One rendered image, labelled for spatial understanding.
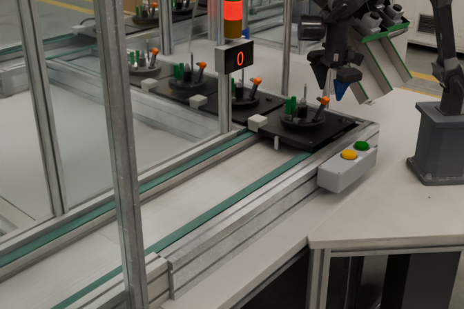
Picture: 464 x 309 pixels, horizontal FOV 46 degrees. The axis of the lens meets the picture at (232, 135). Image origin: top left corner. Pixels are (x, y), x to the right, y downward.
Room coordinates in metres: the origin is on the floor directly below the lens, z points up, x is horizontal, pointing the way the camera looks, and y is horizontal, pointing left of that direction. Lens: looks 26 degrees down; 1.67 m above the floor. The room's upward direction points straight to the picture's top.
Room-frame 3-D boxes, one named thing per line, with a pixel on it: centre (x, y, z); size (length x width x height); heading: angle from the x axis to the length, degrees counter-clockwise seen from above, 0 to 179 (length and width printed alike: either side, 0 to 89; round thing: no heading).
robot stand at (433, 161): (1.42, -0.62, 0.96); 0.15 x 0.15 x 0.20; 4
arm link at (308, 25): (1.40, -0.23, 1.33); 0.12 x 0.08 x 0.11; 93
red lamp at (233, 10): (1.47, 0.00, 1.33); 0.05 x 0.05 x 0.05
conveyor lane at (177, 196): (1.33, 0.00, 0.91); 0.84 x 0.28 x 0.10; 139
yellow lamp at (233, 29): (1.47, 0.00, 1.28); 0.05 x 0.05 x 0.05
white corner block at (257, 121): (1.53, -0.08, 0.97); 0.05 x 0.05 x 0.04; 49
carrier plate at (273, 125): (1.54, -0.22, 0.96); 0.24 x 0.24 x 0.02; 49
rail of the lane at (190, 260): (1.23, -0.15, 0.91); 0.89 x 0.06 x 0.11; 139
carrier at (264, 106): (1.71, -0.02, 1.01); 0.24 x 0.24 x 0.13; 49
